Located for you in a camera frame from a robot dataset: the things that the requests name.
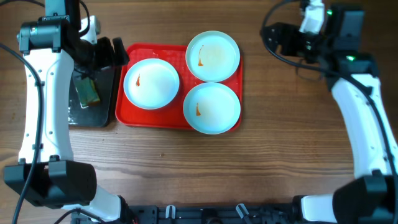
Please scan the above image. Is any green yellow sponge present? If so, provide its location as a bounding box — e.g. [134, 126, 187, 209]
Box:
[73, 77, 101, 108]

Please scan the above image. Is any white plate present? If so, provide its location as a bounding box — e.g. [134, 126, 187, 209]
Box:
[185, 30, 241, 82]
[183, 82, 241, 134]
[123, 58, 180, 110]

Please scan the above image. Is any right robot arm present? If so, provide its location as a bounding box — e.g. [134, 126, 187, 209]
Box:
[261, 1, 397, 223]

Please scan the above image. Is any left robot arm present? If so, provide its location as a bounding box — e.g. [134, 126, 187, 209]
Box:
[3, 1, 135, 223]

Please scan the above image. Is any black plastic tray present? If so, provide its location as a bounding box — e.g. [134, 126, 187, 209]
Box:
[68, 68, 120, 128]

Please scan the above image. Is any red plastic tray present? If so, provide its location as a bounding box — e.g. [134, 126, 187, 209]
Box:
[115, 44, 243, 129]

